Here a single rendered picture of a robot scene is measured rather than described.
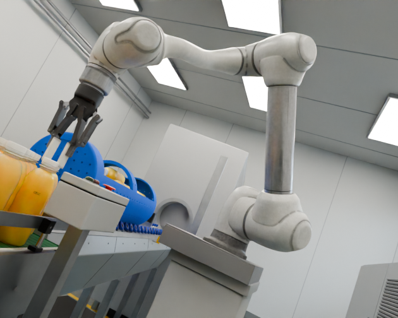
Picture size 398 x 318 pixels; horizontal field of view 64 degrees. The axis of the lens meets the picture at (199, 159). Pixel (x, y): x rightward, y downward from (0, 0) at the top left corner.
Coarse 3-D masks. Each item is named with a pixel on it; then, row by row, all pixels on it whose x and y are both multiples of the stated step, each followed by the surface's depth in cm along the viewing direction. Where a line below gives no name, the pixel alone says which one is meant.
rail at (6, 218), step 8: (0, 216) 63; (8, 216) 65; (16, 216) 68; (24, 216) 70; (32, 216) 73; (40, 216) 76; (0, 224) 64; (8, 224) 66; (16, 224) 69; (24, 224) 71; (32, 224) 74; (56, 224) 83; (64, 224) 87
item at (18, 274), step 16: (0, 256) 64; (16, 256) 69; (32, 256) 75; (48, 256) 81; (0, 272) 66; (16, 272) 71; (32, 272) 77; (0, 288) 68; (16, 288) 73; (32, 288) 80; (0, 304) 70; (16, 304) 76
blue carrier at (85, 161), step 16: (64, 144) 113; (80, 160) 110; (96, 160) 110; (80, 176) 108; (96, 176) 109; (128, 176) 149; (128, 192) 142; (144, 192) 194; (128, 208) 149; (144, 208) 170
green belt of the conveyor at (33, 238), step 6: (36, 234) 93; (30, 240) 84; (36, 240) 86; (48, 240) 92; (0, 246) 69; (6, 246) 70; (12, 246) 72; (18, 246) 74; (24, 246) 76; (42, 246) 84; (48, 246) 86; (54, 246) 89
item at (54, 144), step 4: (52, 140) 86; (56, 140) 87; (60, 140) 88; (52, 144) 86; (56, 144) 88; (48, 148) 85; (52, 148) 87; (56, 148) 88; (48, 152) 86; (52, 152) 87; (44, 156) 85; (48, 156) 86
